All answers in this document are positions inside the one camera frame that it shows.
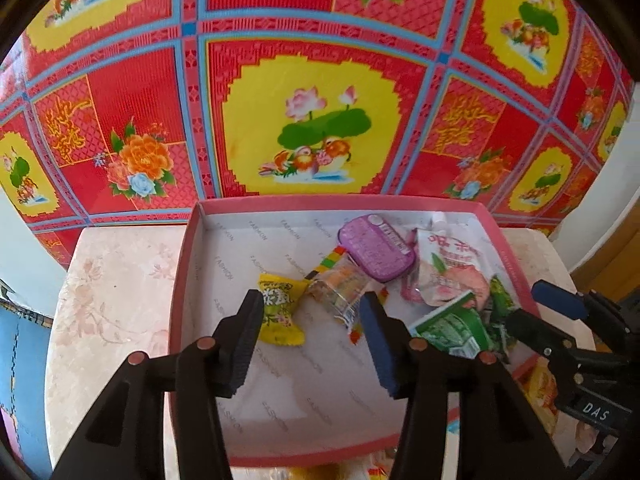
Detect purple plastic case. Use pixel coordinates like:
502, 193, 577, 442
337, 214, 417, 283

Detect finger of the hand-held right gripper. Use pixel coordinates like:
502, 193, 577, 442
504, 309, 631, 386
531, 281, 632, 351

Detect green pea packet white side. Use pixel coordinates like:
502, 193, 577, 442
409, 290, 493, 358

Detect red floral printed cloth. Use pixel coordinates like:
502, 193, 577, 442
0, 0, 633, 271

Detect large green pea packet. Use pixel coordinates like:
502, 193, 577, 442
480, 274, 523, 361

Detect yellow packet with green print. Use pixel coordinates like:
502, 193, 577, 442
256, 275, 307, 347

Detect clear packet with striped ends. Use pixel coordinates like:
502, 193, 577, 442
304, 245, 387, 346

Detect peach jelly pouch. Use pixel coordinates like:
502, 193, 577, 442
400, 212, 493, 307

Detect blue foam floor mat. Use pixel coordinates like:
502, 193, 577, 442
0, 300, 53, 461

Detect orange rice cracker packet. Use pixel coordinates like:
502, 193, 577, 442
522, 360, 561, 436

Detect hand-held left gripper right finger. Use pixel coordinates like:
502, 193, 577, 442
360, 291, 556, 480

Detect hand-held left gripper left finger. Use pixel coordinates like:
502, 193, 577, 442
50, 289, 265, 480

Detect pink cardboard box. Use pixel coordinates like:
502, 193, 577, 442
167, 197, 543, 468

